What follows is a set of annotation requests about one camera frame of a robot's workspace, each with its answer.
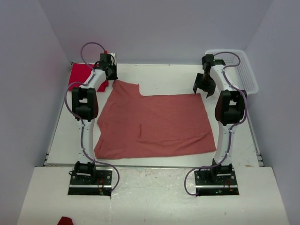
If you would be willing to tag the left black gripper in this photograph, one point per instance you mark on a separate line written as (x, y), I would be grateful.
(114, 77)

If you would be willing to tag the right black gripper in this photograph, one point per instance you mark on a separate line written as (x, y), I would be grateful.
(210, 89)

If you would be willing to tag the salmon pink t shirt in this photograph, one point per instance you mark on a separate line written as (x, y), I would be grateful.
(136, 126)

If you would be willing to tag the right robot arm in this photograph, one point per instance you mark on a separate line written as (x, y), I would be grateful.
(230, 111)

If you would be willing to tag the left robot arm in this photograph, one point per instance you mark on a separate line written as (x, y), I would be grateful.
(85, 110)

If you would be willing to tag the folded red t shirt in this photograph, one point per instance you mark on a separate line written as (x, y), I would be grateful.
(80, 73)

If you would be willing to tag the white plastic basket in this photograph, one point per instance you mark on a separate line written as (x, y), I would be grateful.
(242, 76)

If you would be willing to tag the red cloth at bottom edge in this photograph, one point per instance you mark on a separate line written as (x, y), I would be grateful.
(65, 221)

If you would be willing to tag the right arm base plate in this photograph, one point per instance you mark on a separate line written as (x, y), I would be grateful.
(216, 182)

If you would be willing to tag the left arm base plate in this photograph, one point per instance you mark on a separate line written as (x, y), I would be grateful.
(98, 183)

